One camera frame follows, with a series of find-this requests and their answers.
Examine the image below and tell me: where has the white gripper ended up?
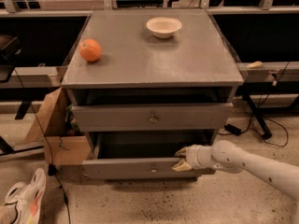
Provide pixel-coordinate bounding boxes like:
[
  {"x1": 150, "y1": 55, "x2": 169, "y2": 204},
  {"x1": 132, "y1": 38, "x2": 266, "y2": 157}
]
[{"x1": 172, "y1": 145, "x2": 219, "y2": 172}]

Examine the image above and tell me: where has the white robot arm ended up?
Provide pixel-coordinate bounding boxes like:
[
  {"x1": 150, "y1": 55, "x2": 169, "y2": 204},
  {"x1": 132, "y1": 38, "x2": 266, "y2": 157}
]
[{"x1": 172, "y1": 140, "x2": 299, "y2": 224}]

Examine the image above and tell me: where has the black cable on left floor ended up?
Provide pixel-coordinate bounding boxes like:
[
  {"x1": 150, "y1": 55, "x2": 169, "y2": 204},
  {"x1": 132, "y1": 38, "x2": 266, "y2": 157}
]
[{"x1": 0, "y1": 53, "x2": 72, "y2": 224}]

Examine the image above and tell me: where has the white sneaker with orange accents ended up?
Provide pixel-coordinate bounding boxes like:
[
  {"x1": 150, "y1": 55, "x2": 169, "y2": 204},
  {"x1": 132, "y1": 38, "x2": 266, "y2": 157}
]
[{"x1": 0, "y1": 168, "x2": 46, "y2": 224}]

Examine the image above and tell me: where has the orange fruit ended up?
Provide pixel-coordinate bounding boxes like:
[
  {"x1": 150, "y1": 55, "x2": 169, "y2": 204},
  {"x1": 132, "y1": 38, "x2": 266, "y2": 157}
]
[{"x1": 78, "y1": 39, "x2": 102, "y2": 63}]

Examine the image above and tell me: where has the grey drawer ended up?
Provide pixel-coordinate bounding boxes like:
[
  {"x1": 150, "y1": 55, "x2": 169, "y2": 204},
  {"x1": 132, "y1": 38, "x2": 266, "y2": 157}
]
[
  {"x1": 83, "y1": 130, "x2": 215, "y2": 180},
  {"x1": 72, "y1": 103, "x2": 233, "y2": 132}
]

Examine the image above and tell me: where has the brown cardboard box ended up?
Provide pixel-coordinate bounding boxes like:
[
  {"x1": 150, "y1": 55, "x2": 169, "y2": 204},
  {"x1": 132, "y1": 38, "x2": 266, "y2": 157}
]
[{"x1": 24, "y1": 88, "x2": 92, "y2": 165}]

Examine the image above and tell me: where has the grey top drawer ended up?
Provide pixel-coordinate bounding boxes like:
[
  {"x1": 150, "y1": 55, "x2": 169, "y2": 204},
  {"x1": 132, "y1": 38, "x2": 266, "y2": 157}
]
[{"x1": 72, "y1": 103, "x2": 233, "y2": 132}]

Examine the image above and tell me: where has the grey wooden drawer cabinet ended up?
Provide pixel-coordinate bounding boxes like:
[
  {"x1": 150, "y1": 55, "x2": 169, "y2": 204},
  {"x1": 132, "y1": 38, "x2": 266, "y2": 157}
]
[{"x1": 60, "y1": 8, "x2": 245, "y2": 151}]

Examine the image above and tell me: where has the small yellow foam piece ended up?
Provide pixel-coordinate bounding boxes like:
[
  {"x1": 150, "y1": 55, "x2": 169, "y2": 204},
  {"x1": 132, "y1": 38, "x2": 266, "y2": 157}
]
[{"x1": 246, "y1": 61, "x2": 263, "y2": 69}]

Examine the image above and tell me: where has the white paper bowl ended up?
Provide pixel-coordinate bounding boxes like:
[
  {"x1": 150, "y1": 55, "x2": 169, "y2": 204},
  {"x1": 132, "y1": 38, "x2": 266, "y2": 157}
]
[{"x1": 146, "y1": 17, "x2": 182, "y2": 39}]

